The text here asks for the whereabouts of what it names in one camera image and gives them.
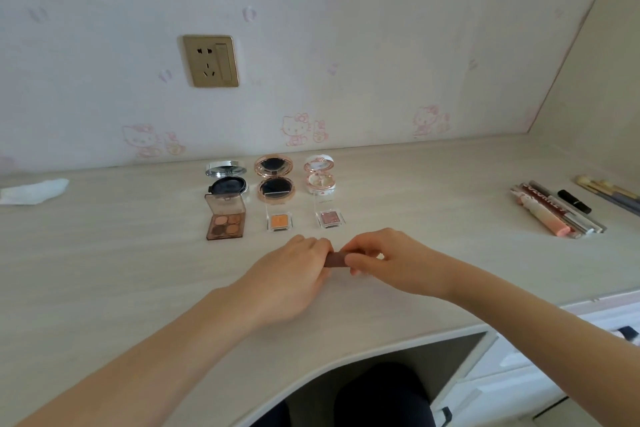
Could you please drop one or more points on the gold wall socket plate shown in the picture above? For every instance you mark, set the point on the gold wall socket plate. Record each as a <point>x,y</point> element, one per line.
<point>211,61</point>

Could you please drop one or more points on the pink cat lip tube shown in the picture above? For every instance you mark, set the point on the pink cat lip tube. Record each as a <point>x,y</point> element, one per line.
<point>547,219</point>

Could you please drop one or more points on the rose gold brown lipstick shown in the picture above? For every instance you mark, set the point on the rose gold brown lipstick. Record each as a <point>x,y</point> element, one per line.
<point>337,259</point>

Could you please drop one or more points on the rose gold floral compact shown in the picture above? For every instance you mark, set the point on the rose gold floral compact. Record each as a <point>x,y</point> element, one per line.
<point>275,186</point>

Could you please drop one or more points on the silver round cushion compact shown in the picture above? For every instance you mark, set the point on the silver round cushion compact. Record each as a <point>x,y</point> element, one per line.
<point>227,186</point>

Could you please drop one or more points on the small black case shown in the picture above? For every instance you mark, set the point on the small black case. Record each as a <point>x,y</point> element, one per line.
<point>575,201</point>

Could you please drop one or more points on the brown eyeshadow quad palette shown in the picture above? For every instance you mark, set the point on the brown eyeshadow quad palette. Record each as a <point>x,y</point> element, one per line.
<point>225,224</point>

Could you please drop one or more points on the pink glitter single eyeshadow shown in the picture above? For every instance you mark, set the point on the pink glitter single eyeshadow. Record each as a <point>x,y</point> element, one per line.
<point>330,217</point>

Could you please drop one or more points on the white wooden drawer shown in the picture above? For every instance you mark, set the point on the white wooden drawer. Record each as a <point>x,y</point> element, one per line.
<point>600,316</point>

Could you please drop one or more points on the crumpled white tissue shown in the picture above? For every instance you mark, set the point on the crumpled white tissue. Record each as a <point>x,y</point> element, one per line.
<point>35,191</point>

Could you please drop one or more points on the person's right hand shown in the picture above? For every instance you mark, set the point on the person's right hand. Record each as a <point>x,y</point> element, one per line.
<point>405,266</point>

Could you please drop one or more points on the person's black trousers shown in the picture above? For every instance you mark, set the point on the person's black trousers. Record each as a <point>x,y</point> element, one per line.
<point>380,399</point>

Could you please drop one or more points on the red lip gloss tube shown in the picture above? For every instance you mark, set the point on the red lip gloss tube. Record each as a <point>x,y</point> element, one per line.
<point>582,226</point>

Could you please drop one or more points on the white round blush compact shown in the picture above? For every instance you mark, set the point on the white round blush compact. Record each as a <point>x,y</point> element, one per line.
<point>320,181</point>

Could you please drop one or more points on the person's left forearm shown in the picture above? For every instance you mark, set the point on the person's left forearm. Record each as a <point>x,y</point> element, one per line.
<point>140,371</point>

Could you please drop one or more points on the light wooden side panel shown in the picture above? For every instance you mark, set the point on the light wooden side panel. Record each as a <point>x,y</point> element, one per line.
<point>595,66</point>

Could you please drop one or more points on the person's left hand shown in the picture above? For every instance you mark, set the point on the person's left hand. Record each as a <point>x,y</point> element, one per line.
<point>280,281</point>

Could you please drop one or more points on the person's right forearm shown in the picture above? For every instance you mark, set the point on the person's right forearm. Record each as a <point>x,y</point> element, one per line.
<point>550,331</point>

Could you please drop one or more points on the orange single eyeshadow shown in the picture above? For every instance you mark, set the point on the orange single eyeshadow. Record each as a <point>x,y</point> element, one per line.
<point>280,221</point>

